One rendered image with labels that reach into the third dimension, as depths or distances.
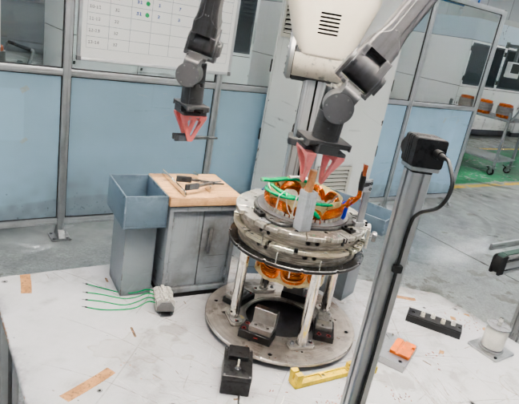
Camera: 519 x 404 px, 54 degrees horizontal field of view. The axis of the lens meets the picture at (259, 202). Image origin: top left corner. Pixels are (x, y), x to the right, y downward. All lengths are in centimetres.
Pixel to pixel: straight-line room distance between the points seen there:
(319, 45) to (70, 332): 102
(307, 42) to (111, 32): 185
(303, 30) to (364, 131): 231
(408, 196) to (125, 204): 74
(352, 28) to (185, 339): 98
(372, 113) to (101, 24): 192
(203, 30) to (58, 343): 78
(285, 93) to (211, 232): 229
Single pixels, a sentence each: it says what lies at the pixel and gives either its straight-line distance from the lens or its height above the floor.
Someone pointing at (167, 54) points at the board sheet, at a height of 122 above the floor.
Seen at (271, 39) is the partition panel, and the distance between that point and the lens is 379.
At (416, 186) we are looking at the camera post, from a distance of 71.
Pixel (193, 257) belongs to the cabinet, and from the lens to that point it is 137.
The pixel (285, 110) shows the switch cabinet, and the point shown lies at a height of 98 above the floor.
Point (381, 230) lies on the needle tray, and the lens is 141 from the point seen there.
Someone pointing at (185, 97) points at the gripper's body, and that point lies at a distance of 134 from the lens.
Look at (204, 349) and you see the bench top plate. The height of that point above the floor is 78.
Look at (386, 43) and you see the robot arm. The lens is 103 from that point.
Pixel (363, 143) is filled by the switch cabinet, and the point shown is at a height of 80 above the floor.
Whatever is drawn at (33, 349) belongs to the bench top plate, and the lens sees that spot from 122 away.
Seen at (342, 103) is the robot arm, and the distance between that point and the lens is 95.
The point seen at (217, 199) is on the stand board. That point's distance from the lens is 132.
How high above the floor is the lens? 150
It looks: 19 degrees down
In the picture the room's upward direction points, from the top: 10 degrees clockwise
